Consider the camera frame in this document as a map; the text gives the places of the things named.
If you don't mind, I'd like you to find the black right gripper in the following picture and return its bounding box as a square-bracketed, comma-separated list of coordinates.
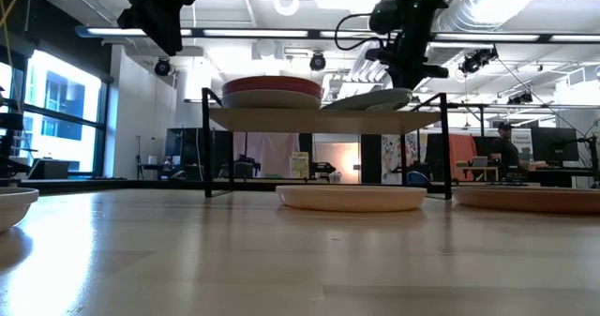
[365, 0, 450, 91]

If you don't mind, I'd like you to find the pale blue-green plate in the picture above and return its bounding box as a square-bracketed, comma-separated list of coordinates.
[322, 87, 413, 113]

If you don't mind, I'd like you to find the terracotta orange plate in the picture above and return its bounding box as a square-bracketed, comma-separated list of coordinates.
[223, 75, 323, 85]

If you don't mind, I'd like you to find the off-white plate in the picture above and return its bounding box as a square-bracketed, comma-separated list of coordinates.
[221, 90, 323, 111]

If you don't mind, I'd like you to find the cream peach plate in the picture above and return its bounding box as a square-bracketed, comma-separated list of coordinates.
[275, 184, 428, 214]

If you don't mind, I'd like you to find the tan plate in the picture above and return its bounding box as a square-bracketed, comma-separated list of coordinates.
[452, 186, 600, 216]

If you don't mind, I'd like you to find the pale grey plate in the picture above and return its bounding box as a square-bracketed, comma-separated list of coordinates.
[0, 187, 40, 233]

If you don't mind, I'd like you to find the black ceiling spotlight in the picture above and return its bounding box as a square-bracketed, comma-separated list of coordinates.
[308, 52, 327, 72]
[154, 56, 173, 78]

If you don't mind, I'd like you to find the black spotlight cluster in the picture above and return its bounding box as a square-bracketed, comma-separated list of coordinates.
[458, 47, 499, 76]

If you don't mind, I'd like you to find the orange hanging cloth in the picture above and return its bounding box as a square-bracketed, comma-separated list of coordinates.
[424, 132, 477, 181]

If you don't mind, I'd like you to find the overhead LED light bar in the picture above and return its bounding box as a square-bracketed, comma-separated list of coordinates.
[74, 24, 600, 44]

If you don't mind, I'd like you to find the black dish rack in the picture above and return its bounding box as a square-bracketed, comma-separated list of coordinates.
[201, 86, 454, 201]

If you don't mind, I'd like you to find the person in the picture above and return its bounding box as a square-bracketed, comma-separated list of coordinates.
[490, 121, 521, 170]

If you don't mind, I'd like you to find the black partition screen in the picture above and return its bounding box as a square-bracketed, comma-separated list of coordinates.
[164, 127, 233, 180]

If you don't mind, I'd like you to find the black computer monitor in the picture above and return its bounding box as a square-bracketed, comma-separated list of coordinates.
[532, 127, 580, 162]

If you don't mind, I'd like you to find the yellow green sign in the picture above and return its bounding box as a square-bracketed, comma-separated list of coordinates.
[290, 151, 310, 180]

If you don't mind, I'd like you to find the white hanging sheet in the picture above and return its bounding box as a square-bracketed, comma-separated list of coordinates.
[232, 132, 301, 179]

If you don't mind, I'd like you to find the dark office desk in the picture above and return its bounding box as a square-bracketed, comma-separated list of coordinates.
[515, 165, 600, 188]

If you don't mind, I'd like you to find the grey box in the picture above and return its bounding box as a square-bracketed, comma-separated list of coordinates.
[27, 158, 71, 181]

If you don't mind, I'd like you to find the colourful wall poster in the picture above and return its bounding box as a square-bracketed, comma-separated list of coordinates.
[382, 133, 418, 185]

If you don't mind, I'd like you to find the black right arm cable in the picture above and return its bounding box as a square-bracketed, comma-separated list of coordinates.
[334, 11, 393, 53]

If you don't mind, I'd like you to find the white ring lamp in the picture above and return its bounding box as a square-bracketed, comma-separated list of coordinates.
[274, 0, 301, 17]

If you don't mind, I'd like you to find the black aluminium rig frame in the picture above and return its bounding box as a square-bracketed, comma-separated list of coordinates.
[18, 177, 600, 196]

